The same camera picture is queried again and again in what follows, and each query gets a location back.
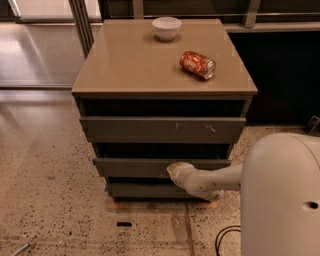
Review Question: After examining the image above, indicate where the grey bottom drawer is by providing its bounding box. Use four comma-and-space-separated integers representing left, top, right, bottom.
106, 183, 191, 199

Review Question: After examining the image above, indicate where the black cable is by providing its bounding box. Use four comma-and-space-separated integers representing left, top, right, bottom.
214, 225, 242, 256

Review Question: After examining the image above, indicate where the grey window frame post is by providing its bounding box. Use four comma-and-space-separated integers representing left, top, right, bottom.
69, 0, 94, 57

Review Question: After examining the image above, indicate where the grey metal rod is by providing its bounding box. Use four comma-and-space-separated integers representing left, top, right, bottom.
11, 243, 30, 256

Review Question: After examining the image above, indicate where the grey top drawer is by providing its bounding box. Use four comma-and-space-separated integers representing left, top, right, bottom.
80, 116, 246, 144

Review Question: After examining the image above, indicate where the red soda can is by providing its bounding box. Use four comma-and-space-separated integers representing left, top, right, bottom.
179, 51, 216, 80

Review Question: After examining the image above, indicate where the white ceramic bowl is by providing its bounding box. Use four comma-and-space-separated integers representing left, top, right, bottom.
152, 17, 182, 41

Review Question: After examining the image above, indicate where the dark wall device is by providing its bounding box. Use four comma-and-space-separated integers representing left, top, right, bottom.
304, 116, 320, 135

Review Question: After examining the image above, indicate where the grey drawer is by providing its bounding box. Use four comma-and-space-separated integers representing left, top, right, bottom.
106, 183, 191, 199
93, 158, 231, 178
80, 116, 246, 144

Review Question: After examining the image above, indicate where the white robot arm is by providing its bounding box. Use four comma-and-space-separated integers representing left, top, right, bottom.
167, 133, 320, 256

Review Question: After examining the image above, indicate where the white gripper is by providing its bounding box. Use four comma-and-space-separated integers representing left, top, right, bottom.
167, 162, 200, 190

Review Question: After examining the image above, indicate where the black floor socket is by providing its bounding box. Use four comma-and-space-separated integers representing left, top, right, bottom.
117, 222, 132, 227

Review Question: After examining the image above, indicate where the grey drawer cabinet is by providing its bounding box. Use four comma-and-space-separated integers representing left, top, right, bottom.
72, 19, 257, 185

